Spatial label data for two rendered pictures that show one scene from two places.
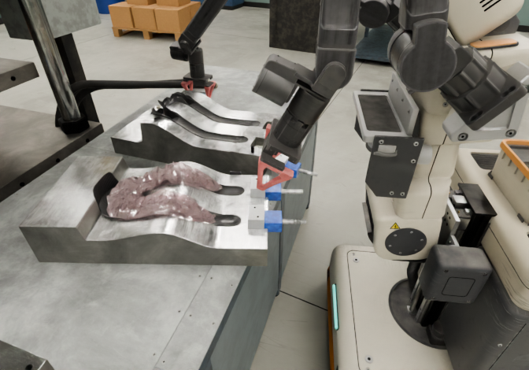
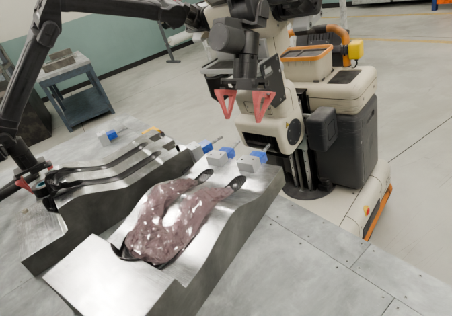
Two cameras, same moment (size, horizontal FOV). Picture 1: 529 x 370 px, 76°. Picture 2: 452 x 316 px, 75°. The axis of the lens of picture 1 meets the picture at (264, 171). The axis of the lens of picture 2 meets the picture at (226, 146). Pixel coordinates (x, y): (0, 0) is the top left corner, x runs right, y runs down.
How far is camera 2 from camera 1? 55 cm
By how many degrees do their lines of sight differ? 40
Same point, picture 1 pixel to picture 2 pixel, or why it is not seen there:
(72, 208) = (138, 282)
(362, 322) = not seen: hidden behind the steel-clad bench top
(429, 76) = not seen: outside the picture
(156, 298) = (277, 259)
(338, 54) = not seen: outside the picture
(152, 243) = (230, 231)
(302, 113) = (254, 48)
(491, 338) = (356, 143)
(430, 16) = not seen: outside the picture
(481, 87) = not seen: outside the picture
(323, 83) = (262, 15)
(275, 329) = not seen: hidden behind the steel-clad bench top
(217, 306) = (308, 217)
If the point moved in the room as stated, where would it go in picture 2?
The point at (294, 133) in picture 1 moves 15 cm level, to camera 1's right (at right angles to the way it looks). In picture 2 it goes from (255, 66) to (282, 44)
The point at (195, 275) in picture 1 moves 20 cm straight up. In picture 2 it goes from (268, 226) to (248, 154)
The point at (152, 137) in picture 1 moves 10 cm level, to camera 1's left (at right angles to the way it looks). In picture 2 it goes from (79, 214) to (42, 243)
